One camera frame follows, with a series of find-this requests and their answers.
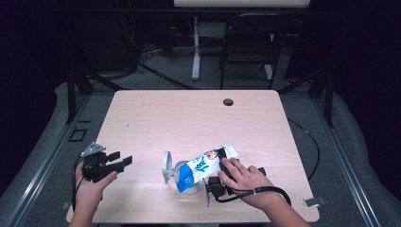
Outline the person's right hand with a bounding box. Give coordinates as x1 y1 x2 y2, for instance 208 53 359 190
218 157 275 211

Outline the black chair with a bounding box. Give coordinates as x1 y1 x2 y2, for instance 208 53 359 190
218 12 292 91

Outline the thin black floor cable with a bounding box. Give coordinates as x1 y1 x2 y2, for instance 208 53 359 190
287 117 322 183

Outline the person's left hand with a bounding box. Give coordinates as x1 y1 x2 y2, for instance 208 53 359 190
75 161 118 202

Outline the black metal frame post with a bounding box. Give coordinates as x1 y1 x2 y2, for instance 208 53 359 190
277 67 335 129
65 65 127 126

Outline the grey metal floor rail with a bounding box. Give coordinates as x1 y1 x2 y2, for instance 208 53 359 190
0 94 93 227
310 96 383 227

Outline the grey under-table box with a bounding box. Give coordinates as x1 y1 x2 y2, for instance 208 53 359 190
198 22 227 40

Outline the bundle of dark cables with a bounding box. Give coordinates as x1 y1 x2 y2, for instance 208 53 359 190
114 13 166 65

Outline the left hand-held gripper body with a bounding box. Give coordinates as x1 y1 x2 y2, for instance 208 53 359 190
79 142 116 183

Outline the white table leg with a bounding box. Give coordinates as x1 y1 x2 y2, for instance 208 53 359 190
191 16 202 81

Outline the right hand-held gripper black cable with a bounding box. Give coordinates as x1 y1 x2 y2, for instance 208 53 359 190
216 185 292 206

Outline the clear jar with grey lid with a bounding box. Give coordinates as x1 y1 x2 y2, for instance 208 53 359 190
162 150 201 195

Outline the left hand-held gripper black cable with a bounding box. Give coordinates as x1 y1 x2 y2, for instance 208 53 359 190
71 153 87 212

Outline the hand-held gripper black cable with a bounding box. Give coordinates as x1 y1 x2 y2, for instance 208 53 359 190
71 153 87 212
216 185 292 206

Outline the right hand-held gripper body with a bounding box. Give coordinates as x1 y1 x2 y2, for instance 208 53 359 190
204 166 267 208

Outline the thick black floor cable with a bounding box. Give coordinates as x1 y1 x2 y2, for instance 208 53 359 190
137 61 199 91

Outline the black floor socket frame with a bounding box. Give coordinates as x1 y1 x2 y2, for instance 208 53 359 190
68 127 89 143

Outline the white and blue plastic bag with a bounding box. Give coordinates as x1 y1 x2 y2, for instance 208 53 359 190
176 144 240 194

